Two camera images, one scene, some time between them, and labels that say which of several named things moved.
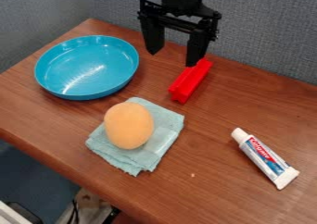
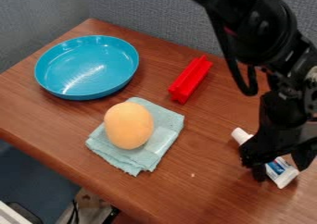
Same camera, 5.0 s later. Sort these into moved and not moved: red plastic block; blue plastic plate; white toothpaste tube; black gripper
Moved: black gripper
Not moved: white toothpaste tube; red plastic block; blue plastic plate
